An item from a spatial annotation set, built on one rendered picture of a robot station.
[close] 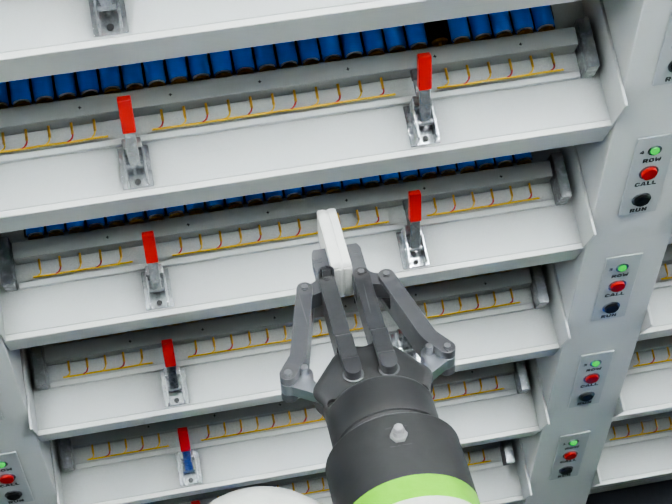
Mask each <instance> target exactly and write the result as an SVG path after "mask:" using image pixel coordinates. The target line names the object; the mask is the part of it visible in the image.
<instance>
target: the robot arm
mask: <svg viewBox="0 0 672 504"><path fill-rule="evenodd" d="M317 226H318V239H319V243H320V247H321V249H317V250H313V251H312V255H311V256H312V269H313V273H314V276H315V281H314V282H313V283H311V284H310V283H308V282H302V283H299V284H298V285H297V288H296V298H295V308H294V318H293V328H292V338H291V348H290V356H289V357H288V359H287V361H286V362H285V364H284V366H283V367H282V369H281V371H280V373H279V375H280V386H281V396H282V400H283V401H285V402H287V403H292V402H295V401H296V400H297V399H298V397H299V398H303V399H306V400H310V401H313V402H314V406H315V408H316V410H317V411H318V412H319V413H320V414H322V415H323V417H324V418H325V420H326V424H327V428H328V432H329V436H330V440H331V444H332V450H331V452H330V453H329V456H328V458H327V461H326V468H325V472H326V477H327V482H328V486H329V490H330V494H331V499H332V503H333V504H480V501H479V498H478V495H477V492H476V489H475V486H474V483H473V480H472V476H471V473H470V470H469V467H468V464H467V461H466V458H465V455H464V452H463V449H462V446H461V443H460V440H459V437H458V435H457V433H456V431H455V430H454V429H453V428H452V426H450V425H449V424H448V423H447V422H445V421H443V420H442V419H440V418H439V416H438V413H437V410H436V407H435V404H434V401H433V398H432V395H431V393H432V391H433V384H432V382H433V380H434V379H435V378H437V377H438V376H439V375H441V374H442V375H444V376H450V375H452V374H453V373H454V372H455V354H456V346H455V344H454V343H453V342H452V341H450V340H449V339H447V338H446V337H444V336H443V335H441V334H440V333H438V332H437V331H436V330H435V329H434V328H433V326H432V325H431V323H430V322H429V321H428V319H427V318H426V316H425V315H424V314H423V312H422V311H421V309H420V308H419V307H418V305H417V304H416V302H415V301H414V300H413V298H412V297H411V295H410V294H409V293H408V291H407V290H406V288H405V287H404V286H403V284H402V283H401V281H400V280H399V279H398V277H397V276H396V274H395V273H394V272H393V271H392V270H390V269H382V270H380V272H379V273H375V272H371V271H369V270H368V269H367V267H366V264H365V260H364V257H363V254H362V251H361V247H360V246H359V245H358V244H357V243H353V244H346V243H345V240H344V237H343V233H342V230H341V226H340V223H339V219H338V216H337V213H336V209H334V208H332V209H327V210H326V211H325V210H319V211H318V212H317ZM353 290H354V303H356V305H357V308H358V312H359V315H360V319H361V322H362V326H363V330H364V333H365V337H366V340H367V344H368V345H366V346H355V343H354V339H353V336H352V333H350V329H349V326H348V322H347V319H346V315H345V311H344V308H343V304H342V301H341V296H343V295H345V296H347V295H352V294H353ZM377 297H379V299H380V301H381V302H382V304H383V305H384V307H385V308H386V310H387V311H388V313H389V314H390V315H391V317H392V318H393V320H394V321H395V323H396V324H397V326H398V327H399V329H400V330H401V331H402V333H403V334H404V336H405V337H406V339H407V340H408V342H409V343H410V344H411V346H412V347H413V349H414V350H415V352H416V353H417V355H418V356H419V357H420V358H421V362H420V361H418V360H416V359H415V358H413V357H412V356H410V355H409V354H407V353H406V352H404V351H402V350H401V349H399V348H398V347H396V346H394V345H392V342H391V339H390V335H389V332H388V329H387V327H385V323H384V320H383V316H382V313H381V310H380V306H379V303H378V300H377ZM319 306H321V307H322V310H323V314H324V318H325V322H326V325H327V329H328V333H329V337H330V340H331V344H332V348H333V352H334V355H335V356H334V357H333V358H332V359H331V361H330V363H329V364H328V366H327V367H326V369H325V370H324V372H323V374H322V375H321V377H320V378H319V380H318V381H317V382H315V381H314V377H313V371H312V370H311V369H309V367H310V355H311V343H312V331H313V320H314V309H315V308H317V307H319ZM209 504H323V503H321V502H318V501H316V500H314V499H312V498H309V497H307V496H305V495H303V494H301V493H298V492H295V491H292V490H289V489H285V488H280V487H272V486H256V487H248V488H243V489H239V490H235V491H232V492H229V493H227V494H225V495H222V496H220V497H219V498H217V499H215V500H213V501H212V502H210V503H209Z"/></svg>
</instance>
